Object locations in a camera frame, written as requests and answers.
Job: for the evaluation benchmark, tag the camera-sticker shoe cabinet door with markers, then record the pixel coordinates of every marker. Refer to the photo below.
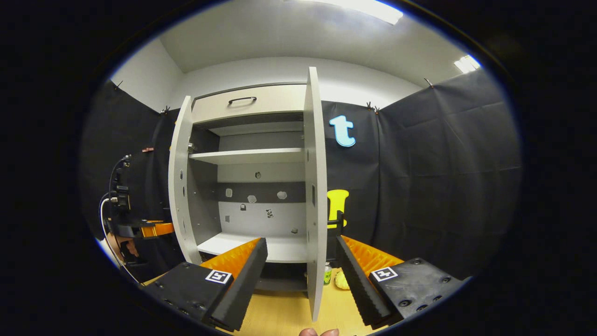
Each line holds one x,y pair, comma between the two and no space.
176,186

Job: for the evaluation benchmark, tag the long ceiling light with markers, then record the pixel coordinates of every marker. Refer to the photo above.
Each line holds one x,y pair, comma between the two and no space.
368,9

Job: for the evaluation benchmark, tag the black clip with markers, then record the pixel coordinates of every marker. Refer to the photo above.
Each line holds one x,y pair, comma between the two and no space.
428,83
118,85
164,111
371,108

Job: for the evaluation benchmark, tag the black backdrop cloth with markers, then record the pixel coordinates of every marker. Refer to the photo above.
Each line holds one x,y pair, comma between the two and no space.
443,186

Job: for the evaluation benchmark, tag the headphone-sticker shoe cabinet door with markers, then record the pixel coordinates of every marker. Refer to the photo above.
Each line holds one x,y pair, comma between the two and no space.
317,163

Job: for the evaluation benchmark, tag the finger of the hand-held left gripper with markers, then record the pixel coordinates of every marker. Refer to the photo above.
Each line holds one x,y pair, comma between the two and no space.
158,229

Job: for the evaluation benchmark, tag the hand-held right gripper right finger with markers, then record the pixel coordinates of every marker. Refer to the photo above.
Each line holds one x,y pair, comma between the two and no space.
359,284

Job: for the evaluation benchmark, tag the small green bottle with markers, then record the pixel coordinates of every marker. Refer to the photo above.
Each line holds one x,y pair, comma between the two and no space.
328,274

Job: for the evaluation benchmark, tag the yellow knobbly toy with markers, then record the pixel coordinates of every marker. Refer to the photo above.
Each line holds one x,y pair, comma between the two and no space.
340,281

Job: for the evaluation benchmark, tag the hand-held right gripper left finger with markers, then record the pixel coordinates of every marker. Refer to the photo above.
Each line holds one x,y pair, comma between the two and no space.
242,289

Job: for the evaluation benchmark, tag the short ceiling light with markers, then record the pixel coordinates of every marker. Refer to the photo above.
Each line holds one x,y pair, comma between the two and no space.
466,63

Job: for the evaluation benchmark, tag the beige double-door shoe cabinet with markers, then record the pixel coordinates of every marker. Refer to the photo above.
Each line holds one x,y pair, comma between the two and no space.
205,200

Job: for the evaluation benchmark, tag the white cabinet shelf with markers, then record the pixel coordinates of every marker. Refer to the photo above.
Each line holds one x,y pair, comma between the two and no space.
289,249
247,156

